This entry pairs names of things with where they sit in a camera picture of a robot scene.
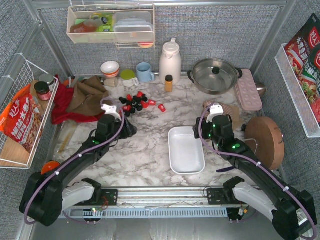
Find striped pink cloth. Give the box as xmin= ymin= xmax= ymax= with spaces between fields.
xmin=202 ymin=100 xmax=241 ymax=122

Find white storage tray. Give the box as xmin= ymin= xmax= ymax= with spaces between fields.
xmin=168 ymin=126 xmax=206 ymax=175

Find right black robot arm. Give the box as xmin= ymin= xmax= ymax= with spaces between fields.
xmin=193 ymin=115 xmax=318 ymax=240

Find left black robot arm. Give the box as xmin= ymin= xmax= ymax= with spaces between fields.
xmin=19 ymin=115 xmax=137 ymax=227

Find pile of capsules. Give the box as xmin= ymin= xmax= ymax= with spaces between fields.
xmin=118 ymin=91 xmax=157 ymax=118

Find lone red capsule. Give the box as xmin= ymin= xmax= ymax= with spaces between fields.
xmin=158 ymin=104 xmax=166 ymax=113

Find steel pot with lid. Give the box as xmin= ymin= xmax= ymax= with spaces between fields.
xmin=187 ymin=58 xmax=243 ymax=95

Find small glass cup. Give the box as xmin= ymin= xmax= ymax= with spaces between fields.
xmin=103 ymin=77 xmax=119 ymax=88

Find brown cloth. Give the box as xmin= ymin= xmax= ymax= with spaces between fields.
xmin=66 ymin=76 xmax=109 ymax=117

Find pink egg tray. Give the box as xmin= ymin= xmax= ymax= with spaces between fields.
xmin=234 ymin=68 xmax=263 ymax=112

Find green lid cup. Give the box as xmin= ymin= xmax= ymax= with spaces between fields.
xmin=120 ymin=69 xmax=139 ymax=88

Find orange spice bottle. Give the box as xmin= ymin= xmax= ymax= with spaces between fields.
xmin=164 ymin=75 xmax=173 ymax=92

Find round wooden board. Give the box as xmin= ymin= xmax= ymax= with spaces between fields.
xmin=244 ymin=116 xmax=285 ymax=171

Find blue mug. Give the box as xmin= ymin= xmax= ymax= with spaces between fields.
xmin=136 ymin=62 xmax=155 ymax=83

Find white orange bowl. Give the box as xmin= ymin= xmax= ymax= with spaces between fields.
xmin=100 ymin=61 xmax=120 ymax=78

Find red cloth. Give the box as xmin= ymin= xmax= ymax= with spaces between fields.
xmin=51 ymin=83 xmax=104 ymax=125

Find white thermos jug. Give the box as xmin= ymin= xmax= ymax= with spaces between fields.
xmin=159 ymin=38 xmax=182 ymax=85

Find orange ball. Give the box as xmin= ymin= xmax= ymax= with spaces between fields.
xmin=41 ymin=160 xmax=61 ymax=175

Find red jar black lid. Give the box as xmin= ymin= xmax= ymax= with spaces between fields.
xmin=34 ymin=81 xmax=52 ymax=101

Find clear plastic containers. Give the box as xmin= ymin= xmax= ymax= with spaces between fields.
xmin=113 ymin=11 xmax=154 ymax=43

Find red snack bag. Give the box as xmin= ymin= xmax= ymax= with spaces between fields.
xmin=0 ymin=84 xmax=42 ymax=153

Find green label bottle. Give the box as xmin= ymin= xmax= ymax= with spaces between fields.
xmin=90 ymin=13 xmax=114 ymax=33

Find red seasoning packets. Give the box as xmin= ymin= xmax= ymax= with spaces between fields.
xmin=284 ymin=13 xmax=320 ymax=123

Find metal base rail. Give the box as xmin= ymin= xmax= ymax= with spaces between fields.
xmin=24 ymin=186 xmax=301 ymax=221

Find white wire basket right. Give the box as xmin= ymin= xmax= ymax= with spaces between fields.
xmin=274 ymin=43 xmax=320 ymax=139

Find white wire basket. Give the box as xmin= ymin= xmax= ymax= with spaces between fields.
xmin=274 ymin=43 xmax=320 ymax=139
xmin=0 ymin=59 xmax=60 ymax=169

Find cream wall shelf basket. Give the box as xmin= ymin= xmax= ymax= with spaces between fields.
xmin=66 ymin=2 xmax=156 ymax=49

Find white wire basket left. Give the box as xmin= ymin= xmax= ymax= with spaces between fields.
xmin=0 ymin=59 xmax=60 ymax=169

